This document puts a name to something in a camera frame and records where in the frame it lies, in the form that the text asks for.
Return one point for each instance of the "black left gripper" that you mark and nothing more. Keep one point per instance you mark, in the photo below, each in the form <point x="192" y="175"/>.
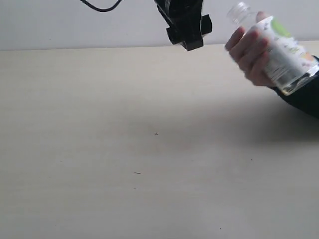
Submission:
<point x="187" y="12"/>

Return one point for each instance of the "white bottle with apple label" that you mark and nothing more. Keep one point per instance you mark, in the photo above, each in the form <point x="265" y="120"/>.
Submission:
<point x="290" y="65"/>

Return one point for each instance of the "open bare human hand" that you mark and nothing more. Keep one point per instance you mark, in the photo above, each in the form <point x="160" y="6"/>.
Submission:
<point x="249" y="51"/>

